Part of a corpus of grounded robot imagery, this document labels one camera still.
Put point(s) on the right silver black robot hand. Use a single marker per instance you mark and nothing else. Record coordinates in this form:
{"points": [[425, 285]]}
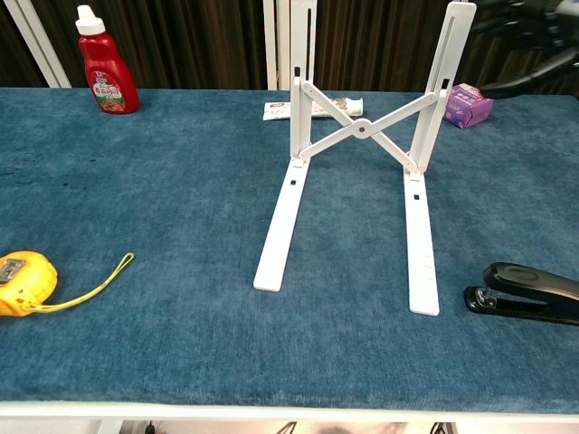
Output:
{"points": [[543, 22]]}

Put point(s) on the white folding laptop stand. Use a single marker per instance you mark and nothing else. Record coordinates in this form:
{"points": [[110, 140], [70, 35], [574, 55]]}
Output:
{"points": [[280, 235]]}

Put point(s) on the small purple carton box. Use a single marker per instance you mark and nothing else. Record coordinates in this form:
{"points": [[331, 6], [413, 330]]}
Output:
{"points": [[468, 108]]}

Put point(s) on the black stapler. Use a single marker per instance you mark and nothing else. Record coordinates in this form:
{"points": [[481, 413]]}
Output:
{"points": [[524, 289]]}

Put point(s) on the white toothpaste tube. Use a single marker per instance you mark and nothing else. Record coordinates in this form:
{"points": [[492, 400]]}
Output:
{"points": [[278, 110]]}

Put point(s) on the blue felt table mat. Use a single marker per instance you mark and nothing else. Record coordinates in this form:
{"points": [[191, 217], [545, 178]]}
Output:
{"points": [[158, 203]]}

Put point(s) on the red ketchup bottle white cap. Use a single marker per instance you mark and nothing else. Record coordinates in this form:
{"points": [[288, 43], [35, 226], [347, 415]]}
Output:
{"points": [[111, 77]]}

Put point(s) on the yellow tape measure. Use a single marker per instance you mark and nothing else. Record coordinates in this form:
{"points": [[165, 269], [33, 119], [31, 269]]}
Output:
{"points": [[25, 285]]}

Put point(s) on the white partition frame post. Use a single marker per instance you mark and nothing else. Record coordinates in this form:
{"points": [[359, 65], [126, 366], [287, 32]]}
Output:
{"points": [[271, 45], [38, 40]]}

